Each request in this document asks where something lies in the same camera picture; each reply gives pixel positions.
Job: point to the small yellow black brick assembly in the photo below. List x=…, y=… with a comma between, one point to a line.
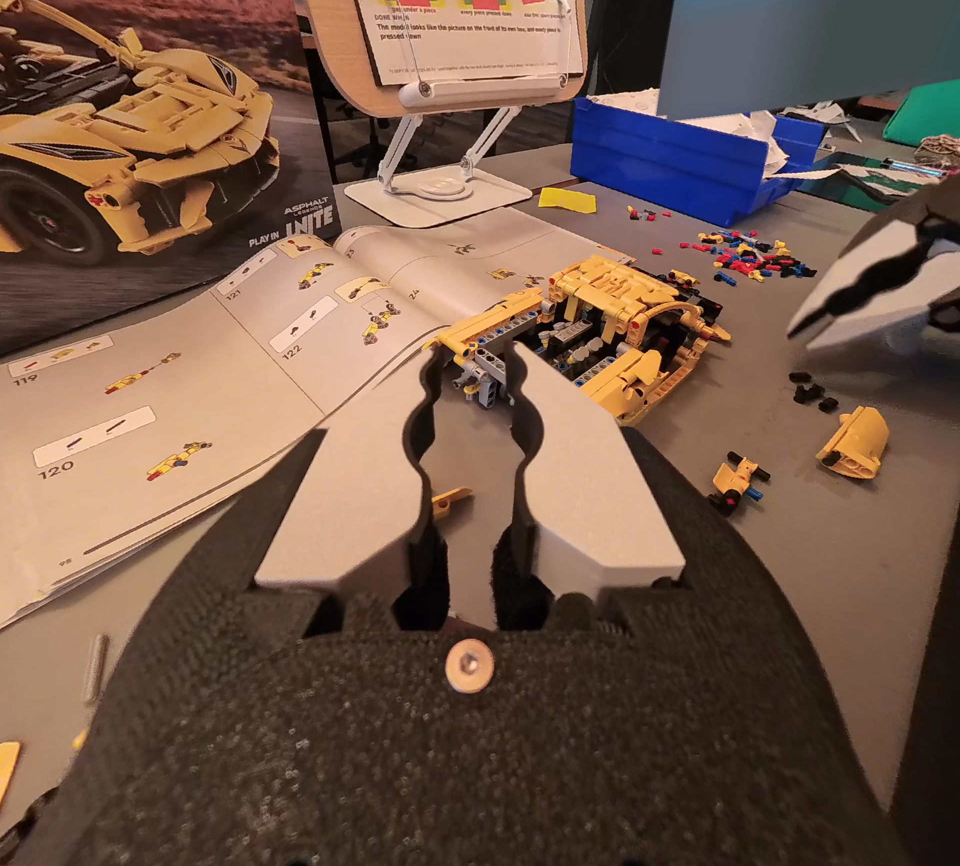
x=735, y=481

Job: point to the grey desk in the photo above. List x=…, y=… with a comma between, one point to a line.
x=840, y=611

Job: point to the yellow sticky note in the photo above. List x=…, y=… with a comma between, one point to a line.
x=567, y=200

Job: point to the yellow brick car model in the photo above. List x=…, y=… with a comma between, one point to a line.
x=615, y=318

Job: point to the pile of small coloured pieces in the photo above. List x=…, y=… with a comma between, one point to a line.
x=743, y=254

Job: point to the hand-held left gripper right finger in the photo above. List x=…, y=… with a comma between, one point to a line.
x=600, y=506

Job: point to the blue plastic bin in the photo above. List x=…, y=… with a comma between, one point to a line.
x=675, y=168

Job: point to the grey axle rod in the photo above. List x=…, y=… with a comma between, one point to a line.
x=95, y=668

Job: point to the scattered papers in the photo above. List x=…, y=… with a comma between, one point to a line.
x=900, y=164

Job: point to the green board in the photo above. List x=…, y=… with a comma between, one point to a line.
x=927, y=113

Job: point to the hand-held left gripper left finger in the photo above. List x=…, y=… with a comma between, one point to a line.
x=338, y=506

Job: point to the open instruction booklet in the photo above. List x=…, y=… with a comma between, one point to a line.
x=210, y=371

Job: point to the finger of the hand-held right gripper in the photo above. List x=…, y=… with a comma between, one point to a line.
x=908, y=228
x=885, y=308

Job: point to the yellow curved panel piece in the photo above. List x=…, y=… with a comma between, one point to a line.
x=855, y=443

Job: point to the toy car box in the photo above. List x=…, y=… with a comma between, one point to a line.
x=135, y=101

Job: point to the wooden document stand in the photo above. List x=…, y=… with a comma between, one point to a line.
x=315, y=26

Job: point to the white plastic bags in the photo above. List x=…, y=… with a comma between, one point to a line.
x=720, y=123

